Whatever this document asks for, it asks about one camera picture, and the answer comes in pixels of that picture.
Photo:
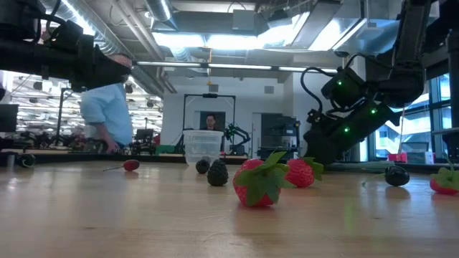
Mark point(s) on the strawberry with green leaves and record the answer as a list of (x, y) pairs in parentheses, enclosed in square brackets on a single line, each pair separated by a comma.
[(444, 182), (260, 179), (301, 173)]

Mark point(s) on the window with black frame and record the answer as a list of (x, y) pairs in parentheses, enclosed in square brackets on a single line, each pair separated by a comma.
[(416, 125)]

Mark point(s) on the grey ceiling box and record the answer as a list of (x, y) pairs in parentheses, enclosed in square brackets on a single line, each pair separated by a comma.
[(244, 19)]

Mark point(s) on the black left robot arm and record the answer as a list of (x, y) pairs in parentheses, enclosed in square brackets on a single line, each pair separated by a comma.
[(28, 57)]

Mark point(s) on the black computer monitor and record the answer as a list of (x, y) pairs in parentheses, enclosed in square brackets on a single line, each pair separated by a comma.
[(9, 118)]

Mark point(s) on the dark cherry with stem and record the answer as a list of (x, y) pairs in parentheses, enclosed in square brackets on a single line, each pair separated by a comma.
[(396, 175)]

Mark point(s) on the large silver ventilation duct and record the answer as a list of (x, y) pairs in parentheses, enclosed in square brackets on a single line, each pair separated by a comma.
[(322, 25)]

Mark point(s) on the black rig frame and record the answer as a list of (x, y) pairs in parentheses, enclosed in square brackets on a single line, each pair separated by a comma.
[(209, 95)]

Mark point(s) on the cluttered workbench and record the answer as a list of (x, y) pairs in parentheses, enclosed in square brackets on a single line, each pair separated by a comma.
[(54, 141)]

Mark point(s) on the green box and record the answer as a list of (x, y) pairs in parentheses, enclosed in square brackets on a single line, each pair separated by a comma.
[(165, 149)]

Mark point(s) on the black background robot arm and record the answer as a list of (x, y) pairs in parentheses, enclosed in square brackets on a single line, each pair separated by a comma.
[(241, 134)]

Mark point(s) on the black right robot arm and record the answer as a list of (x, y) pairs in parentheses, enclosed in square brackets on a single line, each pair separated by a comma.
[(409, 43)]

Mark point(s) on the red plastic bin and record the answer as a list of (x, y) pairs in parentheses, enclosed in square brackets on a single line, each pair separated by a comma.
[(397, 157)]

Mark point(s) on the person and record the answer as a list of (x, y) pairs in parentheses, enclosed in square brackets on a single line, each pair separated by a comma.
[(107, 111), (211, 122)]

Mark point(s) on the red cherry with stem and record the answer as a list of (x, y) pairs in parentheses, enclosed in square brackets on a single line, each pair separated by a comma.
[(131, 165)]

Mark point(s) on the clear plastic cup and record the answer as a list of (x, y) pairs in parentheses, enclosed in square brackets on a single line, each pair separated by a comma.
[(202, 143)]

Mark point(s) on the grey-blue box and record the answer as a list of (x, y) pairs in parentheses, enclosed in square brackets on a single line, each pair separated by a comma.
[(417, 157)]

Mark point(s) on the smooth silver air duct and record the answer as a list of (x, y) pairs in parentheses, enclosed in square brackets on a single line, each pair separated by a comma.
[(161, 10)]

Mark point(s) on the black cabinet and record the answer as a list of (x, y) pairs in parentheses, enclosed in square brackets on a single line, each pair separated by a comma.
[(279, 132)]

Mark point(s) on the blackberry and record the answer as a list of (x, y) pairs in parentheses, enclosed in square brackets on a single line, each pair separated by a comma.
[(217, 173)]

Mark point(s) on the grey wall box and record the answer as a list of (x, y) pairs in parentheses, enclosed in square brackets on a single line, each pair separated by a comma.
[(213, 88), (269, 89)]

